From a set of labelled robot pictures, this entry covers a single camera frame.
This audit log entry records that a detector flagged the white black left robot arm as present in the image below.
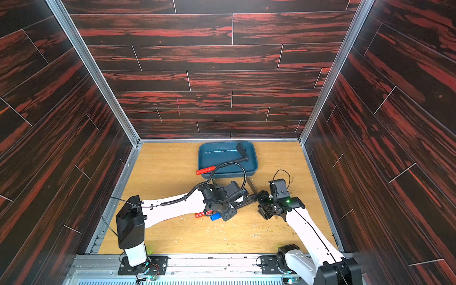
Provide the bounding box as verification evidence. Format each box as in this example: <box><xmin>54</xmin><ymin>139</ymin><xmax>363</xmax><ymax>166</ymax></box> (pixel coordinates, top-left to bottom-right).
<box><xmin>116</xmin><ymin>181</ymin><xmax>249</xmax><ymax>267</ymax></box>

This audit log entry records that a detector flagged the chrome hoe blue grip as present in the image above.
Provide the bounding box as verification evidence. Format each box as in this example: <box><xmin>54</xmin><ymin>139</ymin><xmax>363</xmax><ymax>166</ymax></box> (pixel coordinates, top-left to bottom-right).
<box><xmin>210</xmin><ymin>213</ymin><xmax>222</xmax><ymax>221</ymax></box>

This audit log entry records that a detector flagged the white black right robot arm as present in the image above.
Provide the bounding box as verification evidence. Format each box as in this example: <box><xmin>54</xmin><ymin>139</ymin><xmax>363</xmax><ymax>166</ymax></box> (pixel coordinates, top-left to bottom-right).
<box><xmin>257</xmin><ymin>179</ymin><xmax>363</xmax><ymax>285</ymax></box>

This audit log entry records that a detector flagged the teal plastic storage box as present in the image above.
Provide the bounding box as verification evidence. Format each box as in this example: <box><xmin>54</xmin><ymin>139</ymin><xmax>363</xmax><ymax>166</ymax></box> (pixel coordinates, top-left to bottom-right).
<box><xmin>196</xmin><ymin>141</ymin><xmax>259</xmax><ymax>179</ymax></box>

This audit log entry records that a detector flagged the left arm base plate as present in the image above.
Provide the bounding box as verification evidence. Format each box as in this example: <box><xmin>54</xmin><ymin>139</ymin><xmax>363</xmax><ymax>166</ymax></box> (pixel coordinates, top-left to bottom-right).
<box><xmin>118</xmin><ymin>255</ymin><xmax>169</xmax><ymax>276</ymax></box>

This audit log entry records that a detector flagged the grey hoe red grip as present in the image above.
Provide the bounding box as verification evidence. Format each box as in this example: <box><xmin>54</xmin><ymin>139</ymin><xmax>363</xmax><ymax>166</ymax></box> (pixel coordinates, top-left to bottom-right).
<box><xmin>195</xmin><ymin>142</ymin><xmax>249</xmax><ymax>175</ymax></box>
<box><xmin>195</xmin><ymin>177</ymin><xmax>258</xmax><ymax>222</ymax></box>

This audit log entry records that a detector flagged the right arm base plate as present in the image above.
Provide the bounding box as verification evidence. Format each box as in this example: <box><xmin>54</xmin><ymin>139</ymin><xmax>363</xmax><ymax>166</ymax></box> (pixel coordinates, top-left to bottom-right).
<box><xmin>256</xmin><ymin>252</ymin><xmax>315</xmax><ymax>277</ymax></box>

